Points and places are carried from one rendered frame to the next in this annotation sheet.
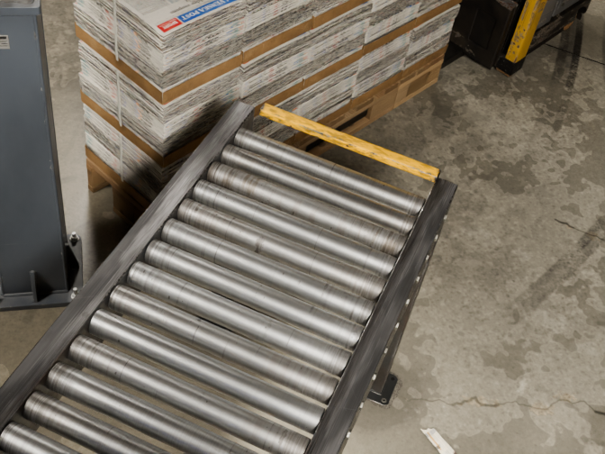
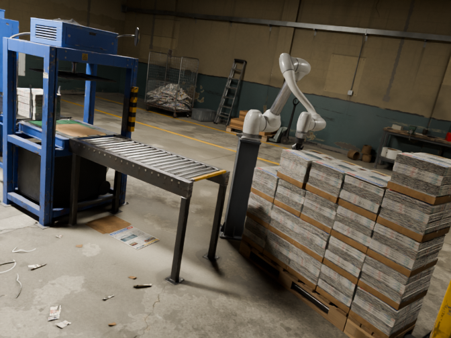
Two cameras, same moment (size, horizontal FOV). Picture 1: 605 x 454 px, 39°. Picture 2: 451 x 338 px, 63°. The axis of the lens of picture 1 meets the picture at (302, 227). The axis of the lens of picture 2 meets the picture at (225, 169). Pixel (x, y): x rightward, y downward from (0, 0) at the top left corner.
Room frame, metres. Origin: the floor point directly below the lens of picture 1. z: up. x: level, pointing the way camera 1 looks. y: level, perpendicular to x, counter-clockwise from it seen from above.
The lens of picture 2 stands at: (2.24, -2.63, 1.61)
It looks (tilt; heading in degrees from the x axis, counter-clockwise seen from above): 15 degrees down; 104
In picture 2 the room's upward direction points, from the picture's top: 10 degrees clockwise
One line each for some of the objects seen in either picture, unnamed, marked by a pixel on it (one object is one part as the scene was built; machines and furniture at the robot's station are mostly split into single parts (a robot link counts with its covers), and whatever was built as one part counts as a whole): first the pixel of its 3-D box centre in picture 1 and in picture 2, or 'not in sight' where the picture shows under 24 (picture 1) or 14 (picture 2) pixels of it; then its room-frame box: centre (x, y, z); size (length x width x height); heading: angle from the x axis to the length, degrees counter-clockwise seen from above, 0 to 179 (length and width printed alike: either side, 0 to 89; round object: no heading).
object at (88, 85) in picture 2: not in sight; (88, 122); (-0.32, 0.89, 0.77); 0.09 x 0.09 x 1.55; 75
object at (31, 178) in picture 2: not in sight; (69, 167); (-0.15, 0.39, 0.38); 0.94 x 0.69 x 0.63; 75
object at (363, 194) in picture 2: not in sight; (374, 194); (2.64, -0.02, 0.95); 0.38 x 0.29 x 0.23; 55
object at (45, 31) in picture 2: not in sight; (76, 37); (-0.15, 0.39, 1.65); 0.60 x 0.45 x 0.20; 75
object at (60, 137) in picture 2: not in sight; (70, 133); (-0.15, 0.39, 0.75); 0.70 x 0.65 x 0.10; 165
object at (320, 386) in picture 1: (221, 343); (152, 159); (0.89, 0.11, 0.77); 0.47 x 0.05 x 0.05; 75
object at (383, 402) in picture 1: (375, 384); (174, 279); (1.38, -0.29, 0.01); 0.14 x 0.13 x 0.01; 75
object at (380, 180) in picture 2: not in sight; (377, 178); (2.62, -0.03, 1.06); 0.37 x 0.28 x 0.01; 55
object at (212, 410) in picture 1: (186, 398); (141, 155); (0.77, 0.14, 0.77); 0.47 x 0.05 x 0.05; 75
